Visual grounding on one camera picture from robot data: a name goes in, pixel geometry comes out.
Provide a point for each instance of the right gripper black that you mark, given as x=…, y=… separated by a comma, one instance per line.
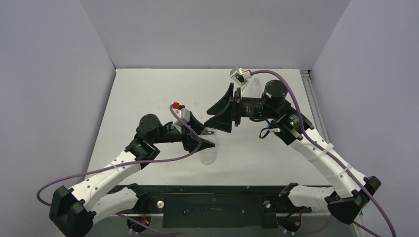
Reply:
x=235, y=106

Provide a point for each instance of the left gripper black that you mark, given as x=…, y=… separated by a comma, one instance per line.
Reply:
x=189, y=142

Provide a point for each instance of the clear plastic bottle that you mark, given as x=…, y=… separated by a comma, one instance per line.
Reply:
x=210, y=146

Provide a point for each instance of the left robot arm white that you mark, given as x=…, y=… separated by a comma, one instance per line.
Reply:
x=75, y=210

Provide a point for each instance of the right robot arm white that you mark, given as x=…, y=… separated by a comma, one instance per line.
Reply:
x=349, y=189

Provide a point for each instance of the clear empty bottle upright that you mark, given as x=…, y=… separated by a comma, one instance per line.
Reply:
x=254, y=89

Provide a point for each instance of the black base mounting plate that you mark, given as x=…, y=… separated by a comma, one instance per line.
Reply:
x=213, y=206

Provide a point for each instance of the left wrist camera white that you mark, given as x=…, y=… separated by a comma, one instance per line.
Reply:
x=183, y=113

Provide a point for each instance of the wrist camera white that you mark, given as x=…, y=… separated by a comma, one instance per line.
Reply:
x=183, y=113
x=242, y=78

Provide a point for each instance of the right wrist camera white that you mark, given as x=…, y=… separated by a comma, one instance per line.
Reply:
x=242, y=78

